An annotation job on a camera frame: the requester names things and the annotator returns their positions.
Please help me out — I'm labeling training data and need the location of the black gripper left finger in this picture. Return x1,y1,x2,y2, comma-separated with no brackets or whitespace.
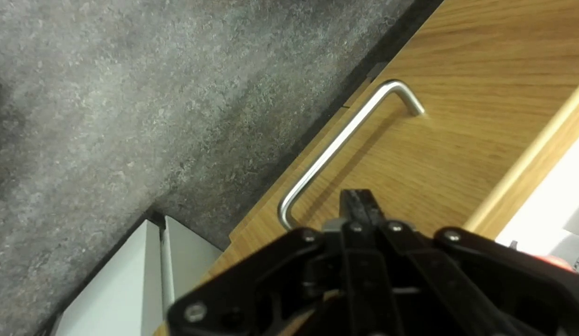
166,186,366,336

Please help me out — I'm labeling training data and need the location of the wooden drawer white inside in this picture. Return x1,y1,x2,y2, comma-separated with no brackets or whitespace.
151,0,579,336

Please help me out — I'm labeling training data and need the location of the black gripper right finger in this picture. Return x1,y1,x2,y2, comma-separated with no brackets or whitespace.
357,188,579,336

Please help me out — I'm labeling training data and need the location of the silver drawer handle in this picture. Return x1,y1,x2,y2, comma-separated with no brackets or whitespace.
276,78,428,231

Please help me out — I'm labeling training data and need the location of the white paper sheet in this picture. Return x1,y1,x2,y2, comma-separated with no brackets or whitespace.
497,122,579,275

